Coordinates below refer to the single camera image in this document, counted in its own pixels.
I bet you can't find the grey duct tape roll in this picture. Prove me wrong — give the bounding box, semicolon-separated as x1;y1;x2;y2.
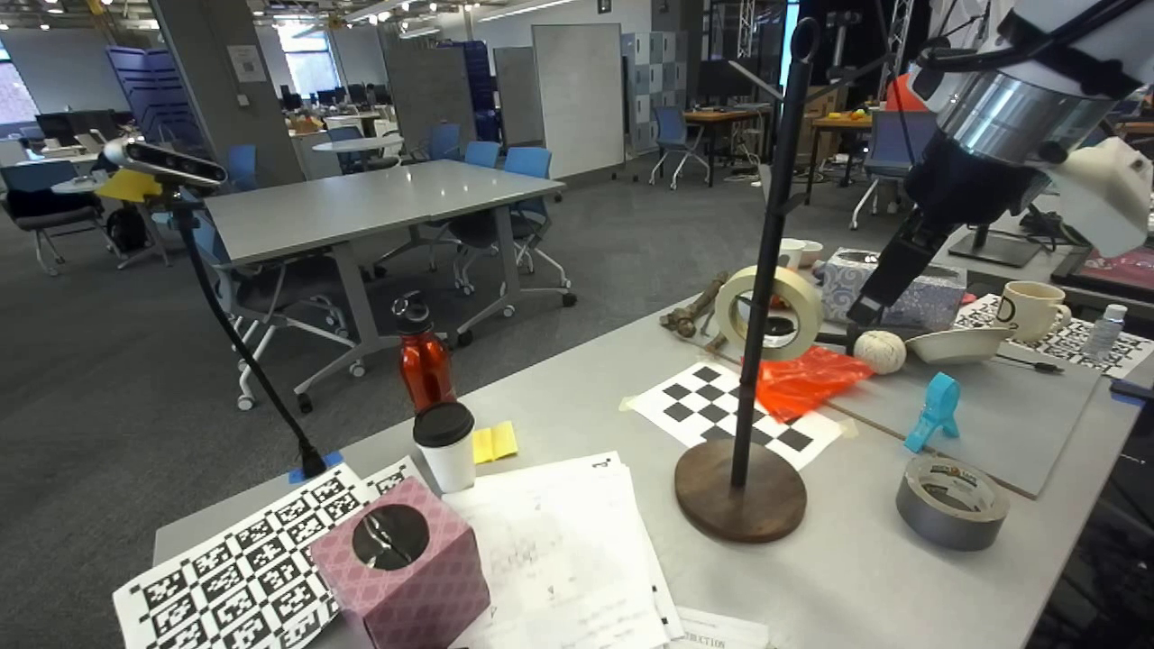
896;452;1010;554

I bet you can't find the black office chair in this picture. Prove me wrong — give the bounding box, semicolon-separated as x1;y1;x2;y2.
0;177;116;274

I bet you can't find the cream mug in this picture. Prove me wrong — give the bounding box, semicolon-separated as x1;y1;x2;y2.
997;276;1074;348

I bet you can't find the black stereo camera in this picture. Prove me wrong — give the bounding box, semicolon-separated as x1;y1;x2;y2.
103;138;230;195

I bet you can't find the person in orange shirt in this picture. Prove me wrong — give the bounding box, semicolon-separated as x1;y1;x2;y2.
883;73;937;120

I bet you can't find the orange plastic bag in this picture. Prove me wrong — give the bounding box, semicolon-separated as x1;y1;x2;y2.
754;341;877;427

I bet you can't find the grey bowl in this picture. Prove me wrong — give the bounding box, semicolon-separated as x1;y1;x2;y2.
906;320;1018;372

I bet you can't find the patterned white tissue box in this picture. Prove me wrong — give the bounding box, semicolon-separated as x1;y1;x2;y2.
818;244;896;332
891;262;969;334

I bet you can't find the white ball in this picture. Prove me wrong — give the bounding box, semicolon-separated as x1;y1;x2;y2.
852;329;909;380

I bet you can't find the red bottle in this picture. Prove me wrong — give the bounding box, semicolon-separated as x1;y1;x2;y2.
398;332;459;417

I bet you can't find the small white bowl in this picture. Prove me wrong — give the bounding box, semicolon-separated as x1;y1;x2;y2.
777;234;829;274

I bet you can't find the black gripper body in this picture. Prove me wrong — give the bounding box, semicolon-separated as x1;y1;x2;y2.
902;125;1045;239

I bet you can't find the black white checkerboard sheet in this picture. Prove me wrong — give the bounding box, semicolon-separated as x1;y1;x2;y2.
621;356;848;471

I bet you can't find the red black flat box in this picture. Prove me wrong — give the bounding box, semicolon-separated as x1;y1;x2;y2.
1052;244;1154;304

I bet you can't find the yellow object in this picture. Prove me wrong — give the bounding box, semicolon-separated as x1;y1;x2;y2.
96;164;165;209

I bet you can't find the blue tape patch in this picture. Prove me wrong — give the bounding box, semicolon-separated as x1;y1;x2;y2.
287;447;352;491

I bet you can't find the black gooseneck camera stand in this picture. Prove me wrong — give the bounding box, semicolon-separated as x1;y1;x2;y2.
165;186;334;478

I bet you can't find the large fiducial tag sheet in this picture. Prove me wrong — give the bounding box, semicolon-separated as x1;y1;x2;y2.
114;459;426;649

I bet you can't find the small white bottle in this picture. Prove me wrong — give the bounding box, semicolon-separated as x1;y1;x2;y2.
1084;299;1132;363

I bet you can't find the brown rope bundle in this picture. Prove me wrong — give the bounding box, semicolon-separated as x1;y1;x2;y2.
661;282;736;356

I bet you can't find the grey office table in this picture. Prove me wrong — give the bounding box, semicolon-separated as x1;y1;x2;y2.
204;157;569;411

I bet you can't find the white cup black lid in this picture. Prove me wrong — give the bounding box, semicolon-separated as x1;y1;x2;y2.
413;401;479;499

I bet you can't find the pink tissue box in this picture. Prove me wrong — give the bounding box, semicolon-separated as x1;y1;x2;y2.
306;478;496;649

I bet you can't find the white paper sheet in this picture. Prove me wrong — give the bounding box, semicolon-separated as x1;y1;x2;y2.
444;452;686;649

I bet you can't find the blue plastic clamp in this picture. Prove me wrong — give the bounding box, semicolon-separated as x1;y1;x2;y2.
902;366;966;459

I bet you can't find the white whiteboard panel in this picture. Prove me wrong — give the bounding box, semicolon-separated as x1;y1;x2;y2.
532;20;628;185

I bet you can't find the yellow sticky note pad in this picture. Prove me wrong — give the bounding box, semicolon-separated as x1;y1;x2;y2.
468;417;523;467

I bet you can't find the grey blue office chair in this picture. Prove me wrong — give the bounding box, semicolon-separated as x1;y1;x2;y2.
848;107;944;234

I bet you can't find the grey table mat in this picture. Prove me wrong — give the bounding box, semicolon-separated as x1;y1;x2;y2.
825;347;1106;502

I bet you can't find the small fiducial tag sheet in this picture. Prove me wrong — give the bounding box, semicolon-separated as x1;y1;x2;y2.
953;292;1154;383

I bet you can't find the black pole rack wooden base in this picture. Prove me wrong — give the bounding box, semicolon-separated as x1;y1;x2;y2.
671;0;829;547

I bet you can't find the beige masking tape roll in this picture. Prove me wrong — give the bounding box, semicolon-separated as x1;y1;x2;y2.
712;262;829;363

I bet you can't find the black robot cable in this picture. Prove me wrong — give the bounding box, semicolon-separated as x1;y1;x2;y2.
915;0;1147;78

